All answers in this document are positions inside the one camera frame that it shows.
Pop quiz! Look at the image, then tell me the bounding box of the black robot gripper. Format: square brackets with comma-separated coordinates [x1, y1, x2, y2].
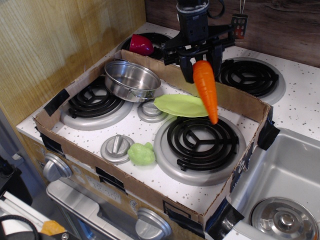
[161, 7, 235, 84]

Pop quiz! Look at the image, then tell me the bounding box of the orange plastic toy carrot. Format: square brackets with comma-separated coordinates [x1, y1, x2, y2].
[192, 60, 219, 125]

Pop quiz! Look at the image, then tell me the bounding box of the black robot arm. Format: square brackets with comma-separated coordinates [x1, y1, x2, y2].
[160, 0, 235, 83]

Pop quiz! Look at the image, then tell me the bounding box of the light green plastic plate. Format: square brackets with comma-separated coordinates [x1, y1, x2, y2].
[154, 94, 208, 118]

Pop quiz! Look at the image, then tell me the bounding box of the back left black burner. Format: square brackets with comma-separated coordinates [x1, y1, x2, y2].
[117, 32, 171, 61]

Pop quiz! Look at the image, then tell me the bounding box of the black burner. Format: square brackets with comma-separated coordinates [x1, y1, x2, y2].
[153, 116, 247, 187]
[216, 57, 286, 105]
[117, 32, 171, 61]
[60, 75, 133, 131]

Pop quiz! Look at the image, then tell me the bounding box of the back right black burner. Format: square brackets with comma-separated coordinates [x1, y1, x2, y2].
[216, 57, 286, 105]

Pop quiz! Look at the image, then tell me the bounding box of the hanging metal slotted spatula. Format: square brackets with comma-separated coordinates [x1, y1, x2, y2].
[231, 0, 249, 40]

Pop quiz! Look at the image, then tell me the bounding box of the red plastic cup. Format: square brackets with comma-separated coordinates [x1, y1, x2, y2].
[129, 34, 154, 56]

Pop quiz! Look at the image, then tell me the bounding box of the silver stovetop knob middle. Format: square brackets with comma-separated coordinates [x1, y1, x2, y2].
[137, 100, 168, 123]

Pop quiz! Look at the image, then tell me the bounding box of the silver stovetop knob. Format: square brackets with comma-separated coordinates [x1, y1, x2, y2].
[100, 134, 135, 165]
[137, 100, 168, 123]

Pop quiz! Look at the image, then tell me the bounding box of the front right black burner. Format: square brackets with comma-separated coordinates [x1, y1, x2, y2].
[153, 116, 247, 187]

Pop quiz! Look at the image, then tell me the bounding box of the green toy lettuce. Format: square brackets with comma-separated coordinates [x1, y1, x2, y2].
[127, 142, 156, 166]

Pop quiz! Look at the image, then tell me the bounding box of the front left black burner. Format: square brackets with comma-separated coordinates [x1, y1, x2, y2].
[60, 75, 133, 131]

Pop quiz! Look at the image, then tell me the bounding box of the silver stovetop knob front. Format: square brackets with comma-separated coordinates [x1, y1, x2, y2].
[100, 134, 135, 165]

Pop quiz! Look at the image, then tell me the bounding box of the grey toy sink basin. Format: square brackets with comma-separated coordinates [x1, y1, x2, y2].
[226, 128, 320, 240]

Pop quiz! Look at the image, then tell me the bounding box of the brown cardboard fence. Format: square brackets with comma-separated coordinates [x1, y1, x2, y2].
[33, 49, 281, 231]

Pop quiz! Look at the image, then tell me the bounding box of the silver oven knob right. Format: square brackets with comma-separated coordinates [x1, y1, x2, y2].
[135, 207, 172, 240]

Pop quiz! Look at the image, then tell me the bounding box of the silver oven knob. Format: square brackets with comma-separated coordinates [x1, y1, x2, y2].
[43, 153, 73, 182]
[135, 207, 172, 240]

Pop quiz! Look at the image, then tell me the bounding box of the stainless steel pot lid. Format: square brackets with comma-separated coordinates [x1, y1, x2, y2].
[249, 197, 320, 240]

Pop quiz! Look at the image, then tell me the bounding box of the silver oven knob left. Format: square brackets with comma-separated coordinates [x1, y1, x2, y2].
[43, 153, 73, 182]

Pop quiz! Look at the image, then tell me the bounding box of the yellow orange cloth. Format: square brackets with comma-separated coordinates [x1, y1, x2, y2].
[40, 220, 66, 236]

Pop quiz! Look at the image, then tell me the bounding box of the silver oven door handle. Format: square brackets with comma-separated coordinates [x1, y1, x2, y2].
[46, 180, 138, 240]

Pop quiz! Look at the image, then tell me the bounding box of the black cable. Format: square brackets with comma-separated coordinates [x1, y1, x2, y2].
[0, 214, 40, 240]

